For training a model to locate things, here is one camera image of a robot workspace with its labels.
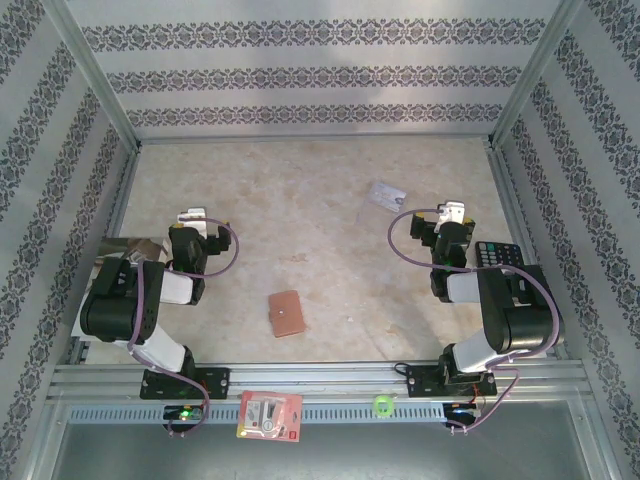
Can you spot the silver credit card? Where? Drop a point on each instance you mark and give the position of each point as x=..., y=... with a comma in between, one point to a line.
x=387, y=196

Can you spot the clear acrylic card stand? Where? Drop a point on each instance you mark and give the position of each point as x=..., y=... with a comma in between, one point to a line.
x=365, y=215

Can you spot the brown leather card holder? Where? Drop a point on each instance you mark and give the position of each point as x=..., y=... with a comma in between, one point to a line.
x=287, y=315

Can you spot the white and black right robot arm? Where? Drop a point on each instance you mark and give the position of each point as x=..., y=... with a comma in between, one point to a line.
x=520, y=320

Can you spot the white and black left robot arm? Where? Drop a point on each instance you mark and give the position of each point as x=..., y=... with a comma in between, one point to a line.
x=120, y=305

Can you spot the black calculator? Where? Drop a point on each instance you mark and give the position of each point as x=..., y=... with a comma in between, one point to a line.
x=500, y=255

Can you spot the photo cover book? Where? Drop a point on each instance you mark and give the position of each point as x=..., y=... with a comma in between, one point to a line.
x=135, y=247

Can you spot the small controller board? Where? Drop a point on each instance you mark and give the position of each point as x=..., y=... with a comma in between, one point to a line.
x=462, y=411
x=185, y=414

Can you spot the red blister pack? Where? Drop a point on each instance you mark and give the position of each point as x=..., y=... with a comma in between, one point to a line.
x=265, y=415

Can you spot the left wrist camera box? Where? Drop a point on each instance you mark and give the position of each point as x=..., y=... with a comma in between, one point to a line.
x=195, y=217

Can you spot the aluminium side rail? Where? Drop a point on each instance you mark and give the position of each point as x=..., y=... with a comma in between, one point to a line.
x=122, y=195
x=509, y=190

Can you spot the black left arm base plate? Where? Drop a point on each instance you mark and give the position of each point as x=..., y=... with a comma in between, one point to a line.
x=215, y=382

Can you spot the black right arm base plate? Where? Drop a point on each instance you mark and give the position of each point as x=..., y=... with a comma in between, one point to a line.
x=420, y=382

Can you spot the aluminium back rail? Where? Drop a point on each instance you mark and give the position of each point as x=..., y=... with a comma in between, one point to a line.
x=315, y=138

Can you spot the aluminium frame post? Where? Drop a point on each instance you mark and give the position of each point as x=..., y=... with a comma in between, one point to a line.
x=534, y=75
x=100, y=75

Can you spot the aluminium mounting rail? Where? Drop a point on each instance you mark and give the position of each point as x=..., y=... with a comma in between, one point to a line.
x=320, y=377

